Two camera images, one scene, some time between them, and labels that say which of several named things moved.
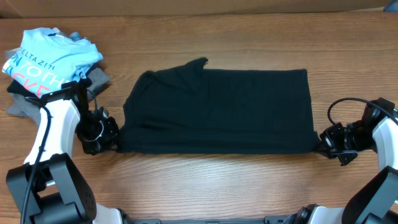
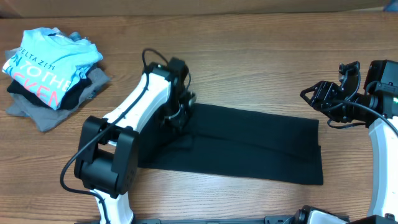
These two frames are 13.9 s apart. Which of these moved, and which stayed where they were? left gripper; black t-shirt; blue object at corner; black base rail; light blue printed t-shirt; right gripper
Moved: left gripper; black t-shirt; right gripper
Stayed: blue object at corner; light blue printed t-shirt; black base rail
